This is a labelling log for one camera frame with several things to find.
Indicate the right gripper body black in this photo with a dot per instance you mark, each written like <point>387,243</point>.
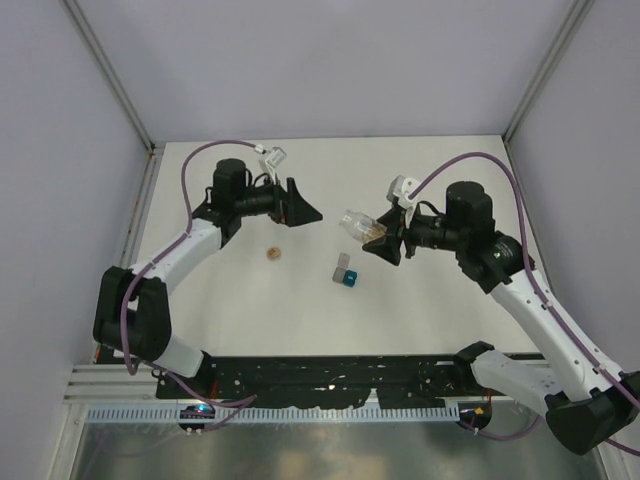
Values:
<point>414,234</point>

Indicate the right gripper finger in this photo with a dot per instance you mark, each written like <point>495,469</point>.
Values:
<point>391,219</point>
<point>387,248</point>

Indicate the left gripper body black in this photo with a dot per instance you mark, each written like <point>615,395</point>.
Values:
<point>279,207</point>

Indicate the clear pill bottle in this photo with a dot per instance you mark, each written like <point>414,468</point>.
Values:
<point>362,227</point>

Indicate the grey pill box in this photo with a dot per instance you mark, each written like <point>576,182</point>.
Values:
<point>342,266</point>

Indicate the orange bottle cap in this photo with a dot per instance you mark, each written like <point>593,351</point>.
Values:
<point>274,253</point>

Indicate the blue pill box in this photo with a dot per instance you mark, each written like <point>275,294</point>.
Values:
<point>350,278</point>

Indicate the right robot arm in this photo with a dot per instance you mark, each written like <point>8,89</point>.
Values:
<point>584,396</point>

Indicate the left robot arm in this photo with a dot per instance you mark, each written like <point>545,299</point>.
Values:
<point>133,313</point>

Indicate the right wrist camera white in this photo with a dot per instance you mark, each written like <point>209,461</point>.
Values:
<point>401,188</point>

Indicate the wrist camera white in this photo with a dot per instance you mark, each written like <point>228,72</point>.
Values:
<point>401,188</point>
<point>269,161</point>

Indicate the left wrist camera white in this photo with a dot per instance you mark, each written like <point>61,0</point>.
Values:
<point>269,161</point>

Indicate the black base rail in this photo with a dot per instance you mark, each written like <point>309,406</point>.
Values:
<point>331,382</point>

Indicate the white slotted cable duct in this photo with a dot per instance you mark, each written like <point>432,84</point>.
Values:
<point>182,413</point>

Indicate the left aluminium frame post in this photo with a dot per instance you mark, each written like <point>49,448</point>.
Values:
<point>99,56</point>

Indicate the aluminium frame post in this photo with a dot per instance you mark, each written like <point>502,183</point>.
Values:
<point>560,42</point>
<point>99,56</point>

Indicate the right aluminium frame post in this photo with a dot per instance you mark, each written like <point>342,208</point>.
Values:
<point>560,42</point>

